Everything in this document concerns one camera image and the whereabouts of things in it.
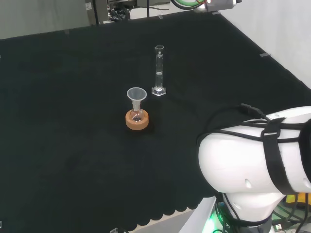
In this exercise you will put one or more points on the grey metal cabinet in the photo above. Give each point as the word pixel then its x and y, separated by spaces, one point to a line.
pixel 94 12

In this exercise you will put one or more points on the clear glass graduated cylinder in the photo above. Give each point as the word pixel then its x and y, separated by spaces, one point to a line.
pixel 159 80

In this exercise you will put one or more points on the round-bottom glass flask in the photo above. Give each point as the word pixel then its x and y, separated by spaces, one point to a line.
pixel 136 116

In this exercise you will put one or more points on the black bench cloth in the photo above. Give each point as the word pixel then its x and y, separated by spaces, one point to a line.
pixel 73 121

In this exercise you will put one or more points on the yellow stop button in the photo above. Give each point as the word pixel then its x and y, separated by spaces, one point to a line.
pixel 302 197

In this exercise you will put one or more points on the clear plastic funnel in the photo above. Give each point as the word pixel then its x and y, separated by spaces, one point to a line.
pixel 136 95

